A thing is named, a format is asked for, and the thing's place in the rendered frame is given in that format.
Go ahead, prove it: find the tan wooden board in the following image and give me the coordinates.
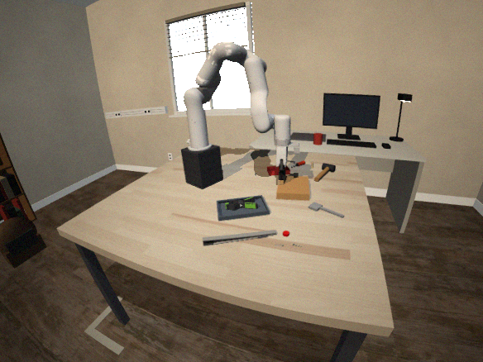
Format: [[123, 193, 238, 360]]
[[276, 176, 310, 201]]

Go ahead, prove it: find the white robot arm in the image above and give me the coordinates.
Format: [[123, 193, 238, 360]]
[[183, 41, 300, 153]]

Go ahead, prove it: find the red rectangular tray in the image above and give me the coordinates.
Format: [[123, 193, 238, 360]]
[[267, 165, 290, 176]]

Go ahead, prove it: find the grey flat bar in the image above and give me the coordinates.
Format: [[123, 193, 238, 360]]
[[203, 230, 277, 246]]

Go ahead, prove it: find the black rubber mallet with wooden handle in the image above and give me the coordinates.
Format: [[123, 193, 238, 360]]
[[314, 163, 336, 182]]

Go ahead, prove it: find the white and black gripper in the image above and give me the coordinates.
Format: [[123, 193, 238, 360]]
[[275, 145, 288, 180]]

